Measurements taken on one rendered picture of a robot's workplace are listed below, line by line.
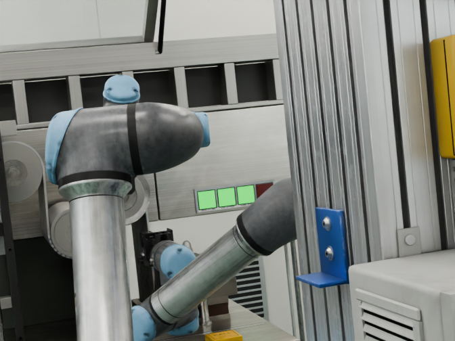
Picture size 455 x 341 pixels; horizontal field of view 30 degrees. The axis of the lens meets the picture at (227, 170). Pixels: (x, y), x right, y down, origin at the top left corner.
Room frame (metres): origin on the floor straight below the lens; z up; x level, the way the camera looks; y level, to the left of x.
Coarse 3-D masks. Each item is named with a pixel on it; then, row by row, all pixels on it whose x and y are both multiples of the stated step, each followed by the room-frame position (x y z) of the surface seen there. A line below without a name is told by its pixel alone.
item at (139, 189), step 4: (136, 180) 2.08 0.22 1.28; (136, 184) 2.08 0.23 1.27; (140, 184) 2.08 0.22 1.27; (136, 188) 2.08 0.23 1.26; (140, 188) 2.08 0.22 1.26; (140, 192) 2.08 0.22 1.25; (140, 196) 2.08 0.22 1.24; (140, 200) 2.08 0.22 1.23; (136, 204) 2.08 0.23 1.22; (140, 204) 2.08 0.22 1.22; (132, 208) 2.08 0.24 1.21; (136, 208) 2.08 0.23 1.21; (128, 212) 2.07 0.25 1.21; (132, 212) 2.08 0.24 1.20; (136, 212) 2.08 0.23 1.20; (128, 216) 2.07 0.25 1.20
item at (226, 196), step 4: (228, 188) 2.49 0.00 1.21; (232, 188) 2.49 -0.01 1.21; (220, 192) 2.48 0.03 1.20; (224, 192) 2.48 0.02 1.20; (228, 192) 2.49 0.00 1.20; (232, 192) 2.49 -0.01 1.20; (220, 196) 2.48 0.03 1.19; (224, 196) 2.48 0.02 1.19; (228, 196) 2.49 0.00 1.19; (232, 196) 2.49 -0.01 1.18; (220, 200) 2.48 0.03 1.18; (224, 200) 2.48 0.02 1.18; (228, 200) 2.49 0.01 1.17; (232, 200) 2.49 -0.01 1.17; (220, 204) 2.48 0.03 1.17; (224, 204) 2.48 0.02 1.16; (228, 204) 2.49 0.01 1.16; (232, 204) 2.49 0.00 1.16
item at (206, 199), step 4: (200, 192) 2.46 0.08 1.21; (204, 192) 2.47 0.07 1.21; (208, 192) 2.47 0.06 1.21; (212, 192) 2.47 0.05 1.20; (200, 196) 2.46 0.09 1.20; (204, 196) 2.47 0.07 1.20; (208, 196) 2.47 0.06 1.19; (212, 196) 2.47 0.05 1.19; (200, 200) 2.46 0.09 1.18; (204, 200) 2.47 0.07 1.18; (208, 200) 2.47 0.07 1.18; (212, 200) 2.47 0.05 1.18; (200, 204) 2.46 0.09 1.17; (204, 204) 2.47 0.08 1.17; (208, 204) 2.47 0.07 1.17; (212, 204) 2.47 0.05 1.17; (200, 208) 2.46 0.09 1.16
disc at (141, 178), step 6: (144, 180) 2.09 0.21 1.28; (144, 186) 2.09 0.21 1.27; (144, 192) 2.09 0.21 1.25; (144, 198) 2.09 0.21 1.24; (144, 204) 2.09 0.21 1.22; (144, 210) 2.09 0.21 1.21; (132, 216) 2.08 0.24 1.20; (138, 216) 2.09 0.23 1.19; (126, 222) 2.08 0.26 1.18; (132, 222) 2.08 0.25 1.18
